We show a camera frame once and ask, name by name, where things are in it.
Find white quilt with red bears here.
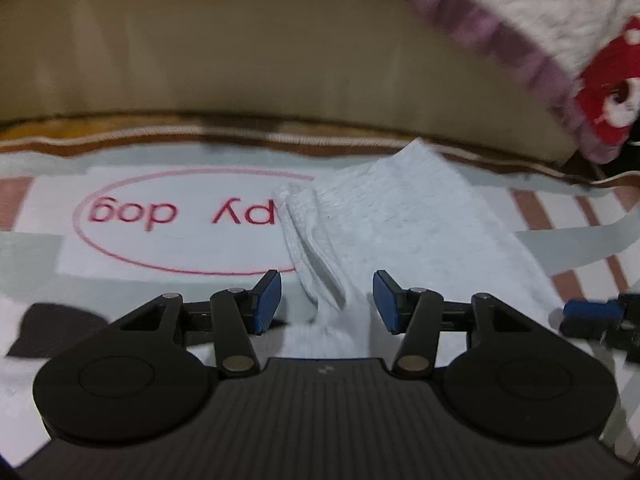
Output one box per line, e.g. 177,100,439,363
405,0,639,162

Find light grey garment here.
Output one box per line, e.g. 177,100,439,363
256,141,561,362

